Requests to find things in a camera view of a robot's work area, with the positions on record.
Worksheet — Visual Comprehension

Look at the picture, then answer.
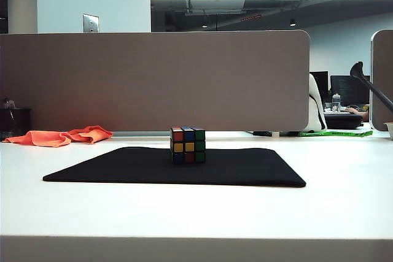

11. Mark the metal wall switch plate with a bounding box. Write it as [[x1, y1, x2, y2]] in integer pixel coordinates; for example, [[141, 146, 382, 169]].
[[82, 13, 100, 33]]

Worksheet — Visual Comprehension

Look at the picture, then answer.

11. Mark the wide brown desk divider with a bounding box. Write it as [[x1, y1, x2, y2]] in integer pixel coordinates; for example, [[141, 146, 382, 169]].
[[0, 29, 311, 133]]

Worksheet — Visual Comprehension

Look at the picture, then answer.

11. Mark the black padded chair part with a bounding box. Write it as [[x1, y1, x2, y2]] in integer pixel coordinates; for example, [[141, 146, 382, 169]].
[[324, 114, 365, 129]]

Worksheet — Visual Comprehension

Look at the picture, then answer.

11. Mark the wide computer monitor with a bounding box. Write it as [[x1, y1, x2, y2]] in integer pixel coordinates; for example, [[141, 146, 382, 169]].
[[330, 75, 372, 106]]

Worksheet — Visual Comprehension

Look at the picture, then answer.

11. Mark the bare person forearm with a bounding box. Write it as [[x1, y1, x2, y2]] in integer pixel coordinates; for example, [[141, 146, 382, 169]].
[[346, 107, 370, 121]]

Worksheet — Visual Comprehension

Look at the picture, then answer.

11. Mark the orange cloth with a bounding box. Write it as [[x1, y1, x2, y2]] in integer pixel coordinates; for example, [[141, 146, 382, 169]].
[[3, 125, 114, 148]]

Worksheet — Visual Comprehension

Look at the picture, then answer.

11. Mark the brown divider with white edge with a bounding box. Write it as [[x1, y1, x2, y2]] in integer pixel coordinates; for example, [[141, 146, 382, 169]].
[[370, 29, 393, 132]]

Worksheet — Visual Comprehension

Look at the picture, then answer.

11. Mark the black mouse pad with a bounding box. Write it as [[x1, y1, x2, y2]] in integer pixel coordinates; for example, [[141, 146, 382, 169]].
[[42, 147, 307, 188]]

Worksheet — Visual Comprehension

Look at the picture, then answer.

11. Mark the multicoloured Rubik's cube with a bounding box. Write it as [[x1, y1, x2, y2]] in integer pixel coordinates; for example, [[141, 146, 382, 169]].
[[169, 126, 207, 166]]

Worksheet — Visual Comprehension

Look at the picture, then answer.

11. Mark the silver divider base rail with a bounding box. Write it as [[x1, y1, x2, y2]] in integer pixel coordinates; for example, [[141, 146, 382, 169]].
[[112, 131, 172, 137]]

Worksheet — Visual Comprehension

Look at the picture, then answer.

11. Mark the black rod with curved head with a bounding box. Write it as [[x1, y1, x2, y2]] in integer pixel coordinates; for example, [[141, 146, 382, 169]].
[[350, 61, 393, 108]]

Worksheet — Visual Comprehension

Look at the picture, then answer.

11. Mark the black pen holder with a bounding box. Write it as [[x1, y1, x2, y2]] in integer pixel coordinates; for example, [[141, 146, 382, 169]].
[[0, 98, 33, 140]]

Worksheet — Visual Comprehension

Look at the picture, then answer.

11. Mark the narrow black monitor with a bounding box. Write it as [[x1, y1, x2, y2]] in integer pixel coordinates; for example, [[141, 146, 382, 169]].
[[309, 71, 330, 99]]

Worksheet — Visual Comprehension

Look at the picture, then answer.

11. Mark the green tape strip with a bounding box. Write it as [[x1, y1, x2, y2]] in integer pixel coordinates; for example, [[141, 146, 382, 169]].
[[299, 130, 373, 137]]

